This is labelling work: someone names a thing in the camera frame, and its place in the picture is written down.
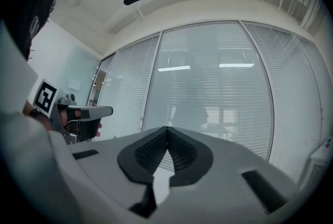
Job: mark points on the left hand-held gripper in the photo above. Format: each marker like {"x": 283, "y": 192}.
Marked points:
{"x": 45, "y": 95}

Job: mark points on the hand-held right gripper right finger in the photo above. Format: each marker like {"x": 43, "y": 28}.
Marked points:
{"x": 229, "y": 165}

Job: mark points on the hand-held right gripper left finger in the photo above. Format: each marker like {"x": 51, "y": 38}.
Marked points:
{"x": 99, "y": 173}

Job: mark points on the person's left forearm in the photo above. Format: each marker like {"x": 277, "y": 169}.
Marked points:
{"x": 36, "y": 116}

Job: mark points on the person's left hand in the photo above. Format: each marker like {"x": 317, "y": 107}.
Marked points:
{"x": 63, "y": 118}

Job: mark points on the white paper notice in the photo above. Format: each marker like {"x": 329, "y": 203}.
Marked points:
{"x": 74, "y": 84}

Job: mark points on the glass partition white blinds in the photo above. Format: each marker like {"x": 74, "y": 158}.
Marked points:
{"x": 208, "y": 87}

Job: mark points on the small white side table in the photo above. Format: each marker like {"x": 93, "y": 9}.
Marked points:
{"x": 321, "y": 163}

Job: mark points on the small grey fisheye camera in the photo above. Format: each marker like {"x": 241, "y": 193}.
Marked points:
{"x": 69, "y": 98}

